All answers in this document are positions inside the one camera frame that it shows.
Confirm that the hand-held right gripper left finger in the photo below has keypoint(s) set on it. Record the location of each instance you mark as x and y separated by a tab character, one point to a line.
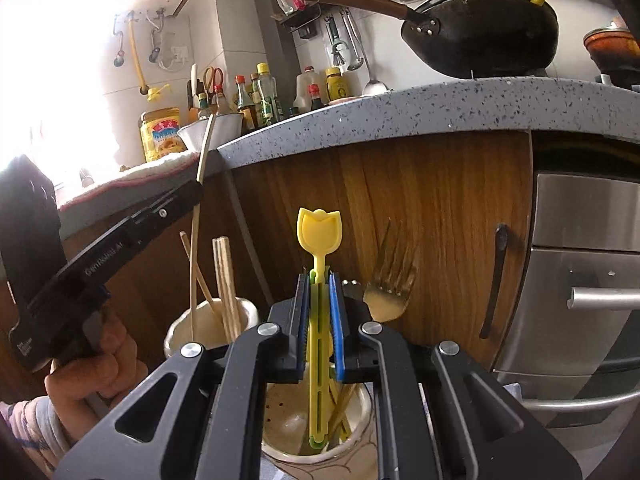
301	330

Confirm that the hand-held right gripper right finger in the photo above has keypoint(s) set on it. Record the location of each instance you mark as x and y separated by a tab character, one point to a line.
337	335

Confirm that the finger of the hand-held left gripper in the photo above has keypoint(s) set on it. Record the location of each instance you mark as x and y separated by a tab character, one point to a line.
165	210

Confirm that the gold metal fork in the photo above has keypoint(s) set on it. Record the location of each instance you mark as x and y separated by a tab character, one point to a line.
382	305

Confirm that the white ceramic utensil cup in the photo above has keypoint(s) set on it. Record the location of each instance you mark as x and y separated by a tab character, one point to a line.
285	425
248	316

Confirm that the wooden chopstick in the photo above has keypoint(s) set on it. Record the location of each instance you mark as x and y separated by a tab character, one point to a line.
206	150
229	280
218	280
200	275
345	405

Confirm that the yellow tulip-shaped plastic clip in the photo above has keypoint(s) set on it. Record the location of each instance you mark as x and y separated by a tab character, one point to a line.
318	230

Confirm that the person's left forearm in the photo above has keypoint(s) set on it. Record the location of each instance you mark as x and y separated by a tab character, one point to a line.
30	427

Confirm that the person's left hand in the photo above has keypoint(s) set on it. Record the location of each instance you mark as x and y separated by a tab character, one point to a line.
100	370

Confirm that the white towel with pink edge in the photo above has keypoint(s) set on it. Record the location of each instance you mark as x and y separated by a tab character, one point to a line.
150	170

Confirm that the yellow cooking oil bottle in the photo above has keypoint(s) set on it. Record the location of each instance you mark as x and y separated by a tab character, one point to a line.
160	137

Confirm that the white bowl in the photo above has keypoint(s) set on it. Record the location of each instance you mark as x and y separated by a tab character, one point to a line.
220	130

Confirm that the small sauce bottle green cap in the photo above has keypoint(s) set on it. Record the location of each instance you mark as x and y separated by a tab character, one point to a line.
203	106

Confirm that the dark sauce bottle red cap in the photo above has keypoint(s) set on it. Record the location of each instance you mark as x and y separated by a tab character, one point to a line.
244	102

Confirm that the green bottle with yellow cap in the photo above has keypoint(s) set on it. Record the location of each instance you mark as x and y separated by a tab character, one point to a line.
267	95

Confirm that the white jug with red cap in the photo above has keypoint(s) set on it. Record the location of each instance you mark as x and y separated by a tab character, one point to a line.
305	87

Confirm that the small dark soy sauce bottle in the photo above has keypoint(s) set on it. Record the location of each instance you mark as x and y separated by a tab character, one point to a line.
315	99

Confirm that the grey pipe cover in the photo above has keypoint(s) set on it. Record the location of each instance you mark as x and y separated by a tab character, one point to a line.
275	50

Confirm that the yellow seasoning bottle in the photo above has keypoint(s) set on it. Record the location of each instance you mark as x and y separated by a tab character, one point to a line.
336	86

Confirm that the metal serving spoon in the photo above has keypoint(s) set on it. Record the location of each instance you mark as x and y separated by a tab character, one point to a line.
374	85

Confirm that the black spice rack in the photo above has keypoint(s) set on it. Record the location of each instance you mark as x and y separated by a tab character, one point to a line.
320	12

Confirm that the hanging metal ladle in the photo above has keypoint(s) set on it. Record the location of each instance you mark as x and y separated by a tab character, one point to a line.
352	42

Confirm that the stainless steel built-in appliance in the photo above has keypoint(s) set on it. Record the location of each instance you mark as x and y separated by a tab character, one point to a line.
585	240

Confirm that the orange cooking pan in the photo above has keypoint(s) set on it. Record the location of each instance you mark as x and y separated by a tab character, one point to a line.
612	47

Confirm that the white wall socket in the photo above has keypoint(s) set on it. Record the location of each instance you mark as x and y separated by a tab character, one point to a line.
175	52

